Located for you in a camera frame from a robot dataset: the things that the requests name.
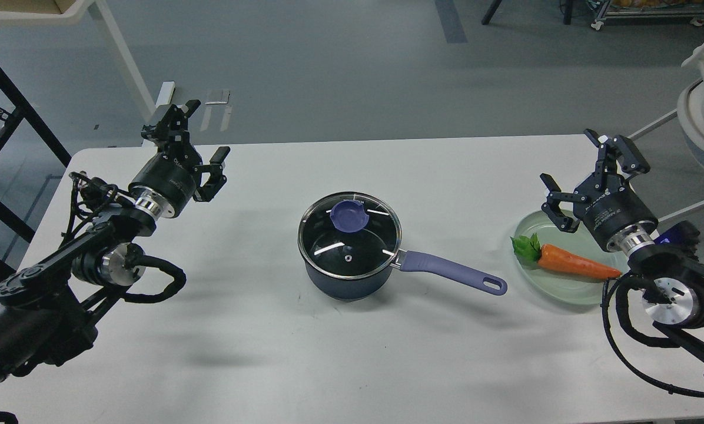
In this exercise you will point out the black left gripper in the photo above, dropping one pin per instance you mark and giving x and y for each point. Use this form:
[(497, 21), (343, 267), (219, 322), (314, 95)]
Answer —
[(172, 177)]

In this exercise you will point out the orange toy carrot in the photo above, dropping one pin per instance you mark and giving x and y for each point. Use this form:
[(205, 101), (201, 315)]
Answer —
[(553, 258)]

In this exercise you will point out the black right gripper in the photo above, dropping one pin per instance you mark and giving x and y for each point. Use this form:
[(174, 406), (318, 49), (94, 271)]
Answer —
[(610, 204)]

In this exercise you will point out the glass lid with purple knob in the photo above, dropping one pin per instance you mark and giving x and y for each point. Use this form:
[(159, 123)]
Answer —
[(350, 216)]

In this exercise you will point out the wheeled cart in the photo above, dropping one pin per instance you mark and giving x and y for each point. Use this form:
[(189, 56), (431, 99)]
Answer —
[(605, 11)]

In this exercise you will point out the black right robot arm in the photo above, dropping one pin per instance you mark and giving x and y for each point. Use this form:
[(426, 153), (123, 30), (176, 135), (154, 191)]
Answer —
[(661, 298)]

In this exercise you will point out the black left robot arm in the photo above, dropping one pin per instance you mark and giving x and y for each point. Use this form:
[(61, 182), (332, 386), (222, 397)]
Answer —
[(49, 311)]

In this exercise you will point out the blue saucepan with purple handle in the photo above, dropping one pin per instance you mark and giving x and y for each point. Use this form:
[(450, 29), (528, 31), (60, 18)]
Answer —
[(351, 271)]

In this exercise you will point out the pale green plate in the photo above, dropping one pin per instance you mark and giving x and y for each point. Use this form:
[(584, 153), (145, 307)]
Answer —
[(564, 287)]

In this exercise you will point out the black metal rack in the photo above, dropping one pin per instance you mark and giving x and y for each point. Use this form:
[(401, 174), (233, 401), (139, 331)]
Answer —
[(22, 112)]

